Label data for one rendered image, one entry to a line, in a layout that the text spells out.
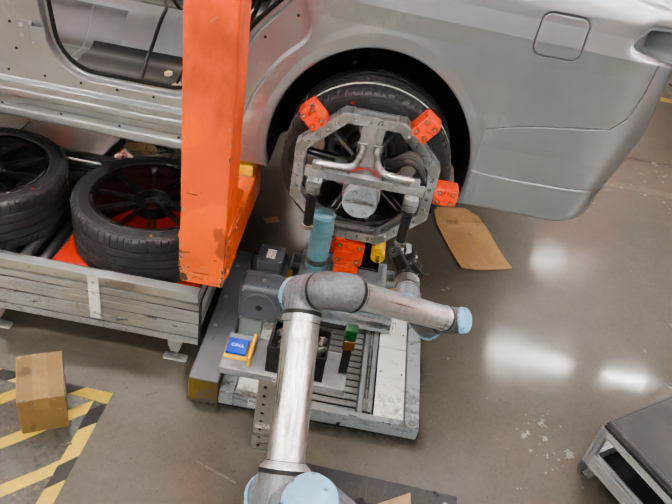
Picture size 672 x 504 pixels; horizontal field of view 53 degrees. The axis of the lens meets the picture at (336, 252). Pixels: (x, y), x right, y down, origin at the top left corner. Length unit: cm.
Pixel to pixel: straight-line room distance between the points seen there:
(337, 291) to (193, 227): 63
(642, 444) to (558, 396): 60
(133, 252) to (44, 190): 50
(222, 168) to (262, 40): 59
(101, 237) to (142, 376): 59
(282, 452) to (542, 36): 160
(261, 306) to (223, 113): 91
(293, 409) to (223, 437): 75
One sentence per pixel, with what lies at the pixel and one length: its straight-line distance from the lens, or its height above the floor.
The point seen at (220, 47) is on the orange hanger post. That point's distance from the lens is 203.
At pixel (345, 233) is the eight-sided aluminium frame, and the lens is 272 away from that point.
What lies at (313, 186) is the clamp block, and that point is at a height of 93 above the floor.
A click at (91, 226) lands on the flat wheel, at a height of 50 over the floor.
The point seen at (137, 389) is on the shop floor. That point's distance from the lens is 286.
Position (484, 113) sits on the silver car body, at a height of 115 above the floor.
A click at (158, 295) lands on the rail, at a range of 273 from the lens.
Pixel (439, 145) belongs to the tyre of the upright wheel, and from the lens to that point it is 258.
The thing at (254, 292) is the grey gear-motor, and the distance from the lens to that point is 270.
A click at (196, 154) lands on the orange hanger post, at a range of 220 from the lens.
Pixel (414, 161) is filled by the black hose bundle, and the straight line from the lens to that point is 239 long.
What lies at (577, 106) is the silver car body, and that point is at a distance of 265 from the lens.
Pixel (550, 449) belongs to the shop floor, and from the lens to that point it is 302.
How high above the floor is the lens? 218
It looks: 37 degrees down
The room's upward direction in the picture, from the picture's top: 11 degrees clockwise
